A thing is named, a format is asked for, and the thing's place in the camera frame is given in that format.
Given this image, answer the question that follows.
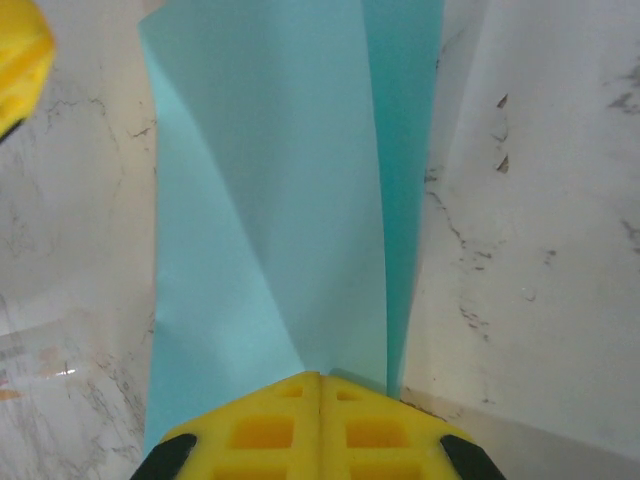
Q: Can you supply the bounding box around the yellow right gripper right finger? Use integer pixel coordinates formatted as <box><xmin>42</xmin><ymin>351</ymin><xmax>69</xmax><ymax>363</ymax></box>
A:
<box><xmin>319</xmin><ymin>374</ymin><xmax>501</xmax><ymax>480</ymax></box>

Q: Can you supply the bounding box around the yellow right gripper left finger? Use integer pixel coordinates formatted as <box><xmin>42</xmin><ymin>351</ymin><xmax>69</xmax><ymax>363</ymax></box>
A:
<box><xmin>132</xmin><ymin>372</ymin><xmax>321</xmax><ymax>480</ymax></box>

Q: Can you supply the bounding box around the teal square paper sheet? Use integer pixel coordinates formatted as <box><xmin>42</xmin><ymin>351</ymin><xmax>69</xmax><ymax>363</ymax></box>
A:
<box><xmin>137</xmin><ymin>0</ymin><xmax>446</xmax><ymax>454</ymax></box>

